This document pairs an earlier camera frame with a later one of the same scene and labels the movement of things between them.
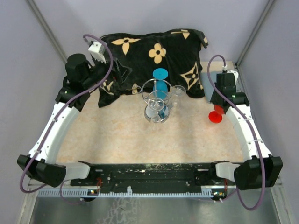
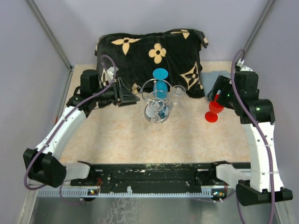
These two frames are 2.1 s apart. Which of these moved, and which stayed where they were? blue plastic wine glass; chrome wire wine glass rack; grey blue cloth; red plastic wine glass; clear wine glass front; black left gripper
Moved: red plastic wine glass; black left gripper
Stayed: chrome wire wine glass rack; blue plastic wine glass; grey blue cloth; clear wine glass front
